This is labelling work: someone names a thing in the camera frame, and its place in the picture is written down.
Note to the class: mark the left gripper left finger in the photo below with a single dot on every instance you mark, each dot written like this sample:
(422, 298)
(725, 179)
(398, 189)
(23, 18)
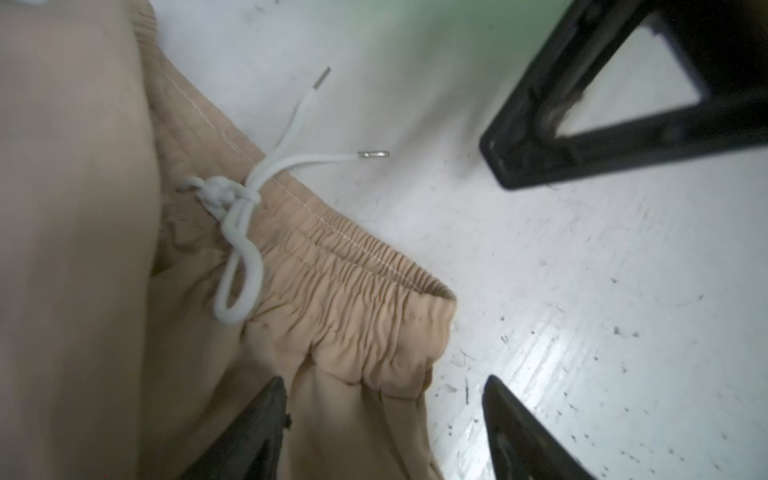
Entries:
(250, 447)

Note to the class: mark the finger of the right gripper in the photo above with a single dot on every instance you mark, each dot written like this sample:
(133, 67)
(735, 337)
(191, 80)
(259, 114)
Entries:
(722, 45)

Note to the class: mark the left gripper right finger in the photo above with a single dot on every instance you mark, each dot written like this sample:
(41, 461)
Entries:
(520, 446)

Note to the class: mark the beige shorts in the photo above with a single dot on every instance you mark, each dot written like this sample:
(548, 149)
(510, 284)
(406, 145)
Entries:
(115, 360)

